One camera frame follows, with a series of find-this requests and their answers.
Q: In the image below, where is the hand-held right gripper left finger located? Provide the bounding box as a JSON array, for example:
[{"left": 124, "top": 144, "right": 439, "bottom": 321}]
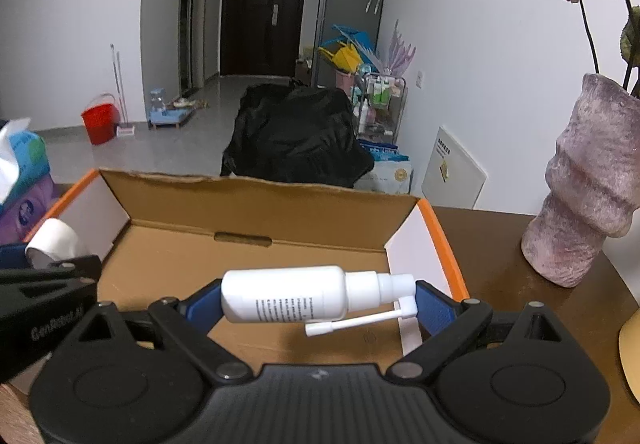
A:
[{"left": 55, "top": 278, "right": 253, "bottom": 386}]

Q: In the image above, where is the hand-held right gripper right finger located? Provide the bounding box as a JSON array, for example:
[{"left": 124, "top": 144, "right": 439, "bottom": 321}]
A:
[{"left": 389, "top": 280, "right": 581, "bottom": 384}]

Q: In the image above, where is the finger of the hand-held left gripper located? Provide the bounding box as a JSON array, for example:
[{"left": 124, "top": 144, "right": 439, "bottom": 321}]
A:
[
  {"left": 0, "top": 244, "right": 33, "bottom": 271},
  {"left": 0, "top": 255, "right": 103, "bottom": 312}
]

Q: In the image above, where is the white tape roll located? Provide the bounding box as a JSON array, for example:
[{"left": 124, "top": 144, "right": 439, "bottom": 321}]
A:
[{"left": 25, "top": 218, "right": 81, "bottom": 270}]

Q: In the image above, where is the white spray bottle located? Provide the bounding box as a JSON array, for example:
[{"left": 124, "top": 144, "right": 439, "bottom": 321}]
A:
[{"left": 220, "top": 265, "right": 416, "bottom": 337}]

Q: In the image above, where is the orange cardboard box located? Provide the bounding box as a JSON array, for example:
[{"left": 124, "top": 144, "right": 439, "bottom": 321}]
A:
[{"left": 55, "top": 167, "right": 471, "bottom": 375}]

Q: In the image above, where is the purple tissue pack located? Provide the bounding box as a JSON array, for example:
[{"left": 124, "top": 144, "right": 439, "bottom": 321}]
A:
[{"left": 0, "top": 173, "right": 56, "bottom": 245}]

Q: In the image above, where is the blue tissue pack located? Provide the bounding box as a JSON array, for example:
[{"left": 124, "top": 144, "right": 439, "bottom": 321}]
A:
[{"left": 0, "top": 118, "right": 52, "bottom": 217}]

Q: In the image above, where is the white flat board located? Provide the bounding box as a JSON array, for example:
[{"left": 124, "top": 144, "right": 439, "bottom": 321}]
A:
[{"left": 421, "top": 125, "right": 487, "bottom": 210}]

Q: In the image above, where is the white printed sack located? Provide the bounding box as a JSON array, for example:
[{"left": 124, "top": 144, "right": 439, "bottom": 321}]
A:
[{"left": 357, "top": 141, "right": 413, "bottom": 195}]

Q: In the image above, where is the red bucket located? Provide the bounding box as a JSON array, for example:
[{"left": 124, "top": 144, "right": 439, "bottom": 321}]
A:
[{"left": 81, "top": 93, "right": 121, "bottom": 145}]

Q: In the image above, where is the white mop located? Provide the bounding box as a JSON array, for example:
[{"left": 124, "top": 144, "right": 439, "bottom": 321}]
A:
[{"left": 110, "top": 44, "right": 136, "bottom": 137}]

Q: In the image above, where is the black cloth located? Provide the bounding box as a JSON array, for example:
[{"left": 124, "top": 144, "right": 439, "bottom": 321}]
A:
[{"left": 220, "top": 79, "right": 376, "bottom": 190}]

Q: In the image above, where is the blue pet water feeder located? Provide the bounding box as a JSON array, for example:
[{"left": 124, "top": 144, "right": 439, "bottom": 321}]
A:
[{"left": 148, "top": 88, "right": 193, "bottom": 129}]

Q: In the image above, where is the pink textured vase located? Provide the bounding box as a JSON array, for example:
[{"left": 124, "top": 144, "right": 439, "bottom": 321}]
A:
[{"left": 521, "top": 73, "right": 640, "bottom": 287}]

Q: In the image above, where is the metal storage cart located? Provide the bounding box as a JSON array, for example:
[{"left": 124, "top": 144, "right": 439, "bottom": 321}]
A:
[{"left": 352, "top": 74, "right": 408, "bottom": 145}]

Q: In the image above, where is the purple wing decoration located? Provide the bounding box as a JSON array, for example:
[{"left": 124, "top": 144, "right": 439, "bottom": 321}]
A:
[{"left": 382, "top": 19, "right": 417, "bottom": 75}]

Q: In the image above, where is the yellow bag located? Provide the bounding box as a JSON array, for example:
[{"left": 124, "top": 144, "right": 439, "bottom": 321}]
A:
[{"left": 318, "top": 42, "right": 361, "bottom": 72}]

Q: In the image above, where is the dark brown entrance door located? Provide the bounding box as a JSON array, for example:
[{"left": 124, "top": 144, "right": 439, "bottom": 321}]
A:
[{"left": 220, "top": 0, "right": 311, "bottom": 78}]

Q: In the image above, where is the dark interior door frame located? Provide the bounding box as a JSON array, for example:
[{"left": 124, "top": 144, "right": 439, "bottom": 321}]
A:
[{"left": 180, "top": 0, "right": 213, "bottom": 95}]

